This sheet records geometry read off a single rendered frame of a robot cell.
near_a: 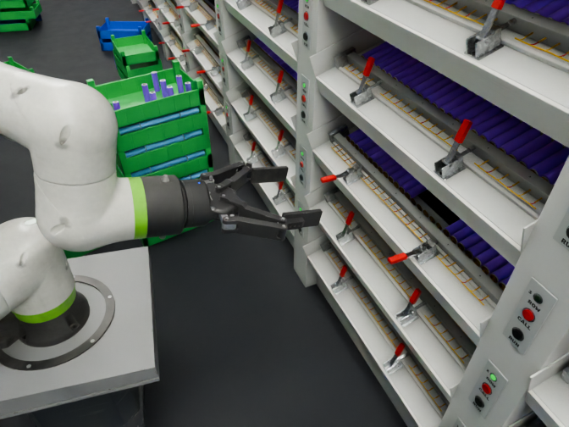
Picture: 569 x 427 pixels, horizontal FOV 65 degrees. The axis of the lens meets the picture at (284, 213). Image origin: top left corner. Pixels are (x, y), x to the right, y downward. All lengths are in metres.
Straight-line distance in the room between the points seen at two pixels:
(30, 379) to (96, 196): 0.51
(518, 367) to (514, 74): 0.41
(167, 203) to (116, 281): 0.51
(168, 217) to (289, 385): 0.75
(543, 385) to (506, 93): 0.41
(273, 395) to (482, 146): 0.84
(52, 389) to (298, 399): 0.60
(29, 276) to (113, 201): 0.33
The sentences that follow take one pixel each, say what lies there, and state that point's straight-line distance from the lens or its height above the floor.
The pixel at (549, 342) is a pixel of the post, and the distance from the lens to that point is 0.70.
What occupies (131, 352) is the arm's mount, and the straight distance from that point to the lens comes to 1.01.
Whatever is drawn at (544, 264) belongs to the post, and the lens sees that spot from 0.65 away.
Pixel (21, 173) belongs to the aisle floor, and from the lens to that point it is 2.29.
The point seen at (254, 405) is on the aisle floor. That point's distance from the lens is 1.28.
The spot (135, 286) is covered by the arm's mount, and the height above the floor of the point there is 0.33.
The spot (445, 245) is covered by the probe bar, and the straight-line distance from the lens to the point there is 0.86.
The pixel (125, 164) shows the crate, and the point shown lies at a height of 0.35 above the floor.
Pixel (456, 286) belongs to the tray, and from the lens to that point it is 0.85.
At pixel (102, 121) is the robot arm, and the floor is 0.87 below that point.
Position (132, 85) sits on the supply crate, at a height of 0.51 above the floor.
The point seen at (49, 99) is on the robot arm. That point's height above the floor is 0.90.
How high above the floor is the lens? 1.14
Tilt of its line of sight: 40 degrees down
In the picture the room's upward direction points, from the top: straight up
